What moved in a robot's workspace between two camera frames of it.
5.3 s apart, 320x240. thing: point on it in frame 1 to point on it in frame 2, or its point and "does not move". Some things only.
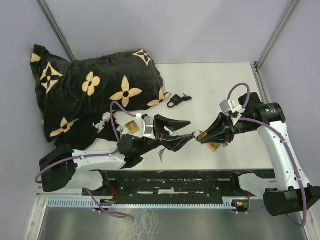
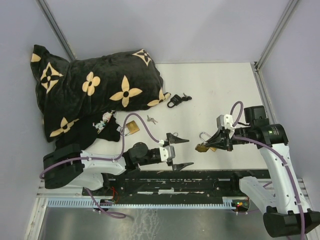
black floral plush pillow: (67, 91) does not move
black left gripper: (173, 142) to (174, 139)
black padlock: (176, 100) does not move
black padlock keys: (186, 98) does not move
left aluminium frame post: (56, 30) does not move
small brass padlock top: (200, 137) to (201, 147)
